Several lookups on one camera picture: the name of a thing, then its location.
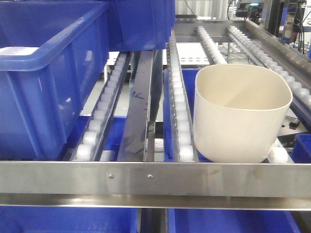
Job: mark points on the steel divider rail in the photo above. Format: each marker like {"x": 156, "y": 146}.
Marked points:
{"x": 138, "y": 141}

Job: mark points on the white roller track left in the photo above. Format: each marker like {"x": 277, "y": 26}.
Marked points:
{"x": 91, "y": 143}

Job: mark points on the blue crate front left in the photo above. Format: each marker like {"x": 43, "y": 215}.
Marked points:
{"x": 43, "y": 93}

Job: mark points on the blue crate lower right edge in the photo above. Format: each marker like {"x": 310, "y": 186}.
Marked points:
{"x": 302, "y": 148}

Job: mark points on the blue crate bottom left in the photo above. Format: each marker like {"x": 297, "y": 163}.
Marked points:
{"x": 27, "y": 219}

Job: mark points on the white plastic bin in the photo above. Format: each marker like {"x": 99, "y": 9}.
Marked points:
{"x": 238, "y": 116}

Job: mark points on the blue crate bottom right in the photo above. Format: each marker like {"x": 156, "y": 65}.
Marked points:
{"x": 230, "y": 221}

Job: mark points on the white roller track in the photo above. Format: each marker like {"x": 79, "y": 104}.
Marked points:
{"x": 266, "y": 51}
{"x": 184, "y": 149}
{"x": 211, "y": 46}
{"x": 91, "y": 143}

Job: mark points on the blue crate lower left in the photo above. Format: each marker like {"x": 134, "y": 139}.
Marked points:
{"x": 114, "y": 136}

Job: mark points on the blue crate rear centre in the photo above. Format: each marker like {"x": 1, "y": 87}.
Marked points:
{"x": 139, "y": 24}

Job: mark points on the white roller track far right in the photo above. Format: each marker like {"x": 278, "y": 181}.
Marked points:
{"x": 266, "y": 51}

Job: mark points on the blue crate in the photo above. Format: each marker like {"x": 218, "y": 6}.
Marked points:
{"x": 139, "y": 24}
{"x": 230, "y": 221}
{"x": 114, "y": 136}
{"x": 27, "y": 219}
{"x": 43, "y": 93}

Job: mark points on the white roller track centre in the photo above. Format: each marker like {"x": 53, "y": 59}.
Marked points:
{"x": 184, "y": 149}

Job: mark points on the stainless steel shelf rack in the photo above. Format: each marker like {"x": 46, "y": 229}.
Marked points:
{"x": 155, "y": 187}

